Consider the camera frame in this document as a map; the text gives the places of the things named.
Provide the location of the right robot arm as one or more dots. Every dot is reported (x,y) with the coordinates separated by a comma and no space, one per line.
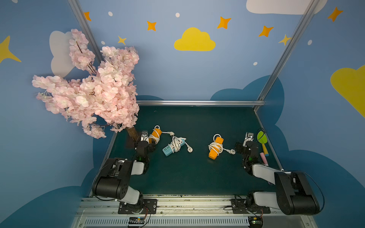
(293,194)

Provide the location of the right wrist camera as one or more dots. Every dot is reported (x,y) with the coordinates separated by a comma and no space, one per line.
(249,137)

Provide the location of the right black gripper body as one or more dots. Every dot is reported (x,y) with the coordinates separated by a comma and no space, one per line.
(244,147)

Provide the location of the pink cherry blossom tree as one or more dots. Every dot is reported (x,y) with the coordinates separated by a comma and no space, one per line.
(108,92)

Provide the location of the controller board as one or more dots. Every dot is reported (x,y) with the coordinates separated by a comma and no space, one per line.
(255,222)
(136,222)

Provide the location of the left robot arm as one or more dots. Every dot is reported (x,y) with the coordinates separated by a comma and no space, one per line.
(113,179)

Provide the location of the green toy shovel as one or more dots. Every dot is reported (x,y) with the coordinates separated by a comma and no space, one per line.
(262,139)

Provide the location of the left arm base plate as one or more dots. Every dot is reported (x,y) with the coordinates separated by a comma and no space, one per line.
(143,206)

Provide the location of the left controller board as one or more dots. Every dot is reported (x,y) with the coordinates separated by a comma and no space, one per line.
(136,222)

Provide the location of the teal power strip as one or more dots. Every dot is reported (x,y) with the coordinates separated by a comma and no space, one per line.
(174,146)

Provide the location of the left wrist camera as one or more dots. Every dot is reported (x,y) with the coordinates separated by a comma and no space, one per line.
(144,137)

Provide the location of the right controller board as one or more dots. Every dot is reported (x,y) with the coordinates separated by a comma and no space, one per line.
(255,222)

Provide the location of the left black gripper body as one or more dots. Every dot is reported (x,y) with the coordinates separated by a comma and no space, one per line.
(139,139)

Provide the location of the orange power strip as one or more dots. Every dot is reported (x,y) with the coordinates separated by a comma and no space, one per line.
(216,147)
(154,137)

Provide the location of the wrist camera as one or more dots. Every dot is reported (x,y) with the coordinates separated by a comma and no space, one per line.
(249,137)
(144,137)

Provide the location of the aluminium front rail frame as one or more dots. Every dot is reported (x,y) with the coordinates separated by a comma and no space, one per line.
(183,211)

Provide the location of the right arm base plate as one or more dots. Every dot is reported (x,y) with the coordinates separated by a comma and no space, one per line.
(246,206)

